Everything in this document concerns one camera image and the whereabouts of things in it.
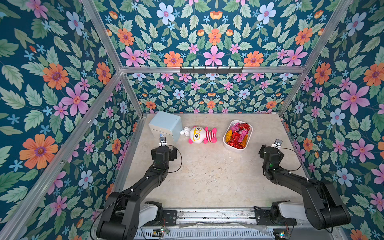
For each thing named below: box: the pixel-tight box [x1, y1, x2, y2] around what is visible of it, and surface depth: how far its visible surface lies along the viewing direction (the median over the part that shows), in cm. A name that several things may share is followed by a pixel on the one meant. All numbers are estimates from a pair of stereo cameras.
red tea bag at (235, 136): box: [231, 131, 241, 143], surface depth 97 cm
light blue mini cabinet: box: [148, 110, 183, 142], surface depth 98 cm
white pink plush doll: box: [188, 126, 218, 144], surface depth 101 cm
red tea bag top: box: [239, 123, 251, 131], surface depth 106 cm
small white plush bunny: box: [180, 126, 191, 138], surface depth 106 cm
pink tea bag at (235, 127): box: [229, 122, 241, 132], surface depth 107 cm
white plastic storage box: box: [222, 119, 254, 152], surface depth 99 cm
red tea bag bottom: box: [227, 141, 245, 149], surface depth 98 cm
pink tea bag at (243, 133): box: [237, 129, 249, 143], surface depth 101 cm
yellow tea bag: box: [225, 130, 233, 143], surface depth 98 cm
